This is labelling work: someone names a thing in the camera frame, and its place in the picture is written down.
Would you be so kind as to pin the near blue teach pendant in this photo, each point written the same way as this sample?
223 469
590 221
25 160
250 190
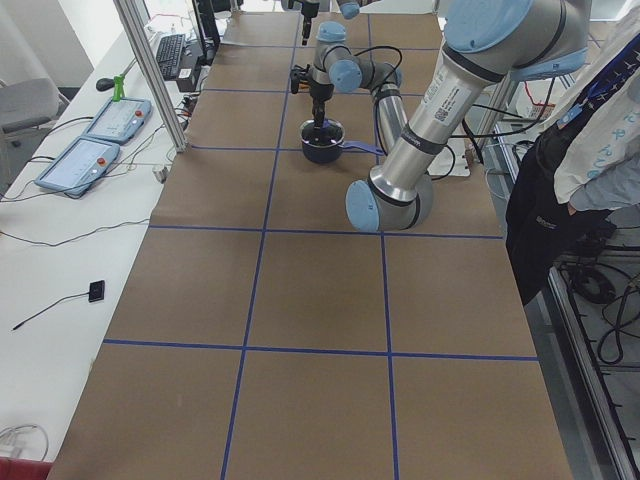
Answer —
79 166

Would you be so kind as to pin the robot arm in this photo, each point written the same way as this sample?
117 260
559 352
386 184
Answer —
348 8
484 41

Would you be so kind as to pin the blue teach pendant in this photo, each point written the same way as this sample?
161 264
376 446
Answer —
79 166
119 121

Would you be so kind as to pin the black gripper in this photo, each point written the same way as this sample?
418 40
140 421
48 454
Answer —
318 91
306 11

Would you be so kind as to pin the small black sensor pad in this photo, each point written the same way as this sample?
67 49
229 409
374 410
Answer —
96 291

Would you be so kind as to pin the person in white shirt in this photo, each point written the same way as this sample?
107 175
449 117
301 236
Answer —
583 166

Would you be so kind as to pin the green handled tool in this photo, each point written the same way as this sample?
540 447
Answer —
115 83

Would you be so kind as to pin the grey office chair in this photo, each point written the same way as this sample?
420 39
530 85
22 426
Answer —
25 105

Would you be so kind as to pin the far blue teach pendant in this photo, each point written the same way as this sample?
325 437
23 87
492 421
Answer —
119 121

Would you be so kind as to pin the aluminium frame post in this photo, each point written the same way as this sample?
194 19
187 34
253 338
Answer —
133 25

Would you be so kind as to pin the glass lid blue knob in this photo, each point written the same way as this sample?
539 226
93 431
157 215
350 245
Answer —
332 134

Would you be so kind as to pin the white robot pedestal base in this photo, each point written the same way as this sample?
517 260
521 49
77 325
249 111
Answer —
451 160

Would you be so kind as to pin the dark blue saucepan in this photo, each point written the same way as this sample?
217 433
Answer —
331 154

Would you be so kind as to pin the black keyboard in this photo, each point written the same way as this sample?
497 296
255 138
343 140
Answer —
169 54

